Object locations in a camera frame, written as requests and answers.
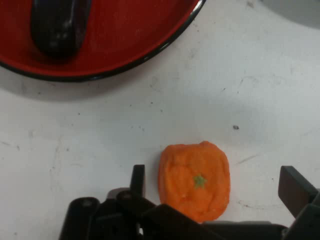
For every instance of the purple toy eggplant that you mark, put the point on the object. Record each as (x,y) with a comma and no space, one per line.
(58,27)

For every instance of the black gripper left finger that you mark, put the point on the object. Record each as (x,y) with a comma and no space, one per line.
(117,220)

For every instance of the orange carrot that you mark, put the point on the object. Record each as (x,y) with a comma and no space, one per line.
(192,185)

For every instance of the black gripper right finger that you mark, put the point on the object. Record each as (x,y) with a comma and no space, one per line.
(300,197)

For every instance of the red plate with black rim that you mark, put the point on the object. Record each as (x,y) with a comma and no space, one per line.
(130,37)

